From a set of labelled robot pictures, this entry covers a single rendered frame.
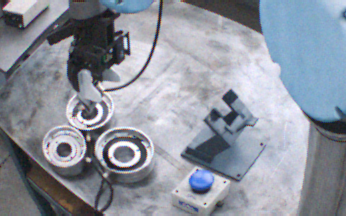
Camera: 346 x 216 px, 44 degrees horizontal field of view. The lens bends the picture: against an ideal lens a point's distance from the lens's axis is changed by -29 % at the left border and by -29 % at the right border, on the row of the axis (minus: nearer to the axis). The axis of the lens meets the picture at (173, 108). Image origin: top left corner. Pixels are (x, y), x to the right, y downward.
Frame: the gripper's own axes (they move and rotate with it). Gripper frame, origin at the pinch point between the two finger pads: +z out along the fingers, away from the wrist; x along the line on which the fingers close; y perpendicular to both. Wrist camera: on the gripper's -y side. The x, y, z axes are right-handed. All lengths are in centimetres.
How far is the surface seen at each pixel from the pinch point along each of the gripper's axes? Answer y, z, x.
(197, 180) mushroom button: 22.2, 5.7, -1.8
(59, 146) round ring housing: -5.6, 11.0, -7.6
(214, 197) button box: 25.7, 8.7, -1.8
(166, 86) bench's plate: 1.8, 13.1, 18.3
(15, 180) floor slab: -75, 93, 1
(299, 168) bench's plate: 36.6, 13.2, 14.3
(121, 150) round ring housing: 5.2, 11.5, 0.1
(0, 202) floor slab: -74, 93, -17
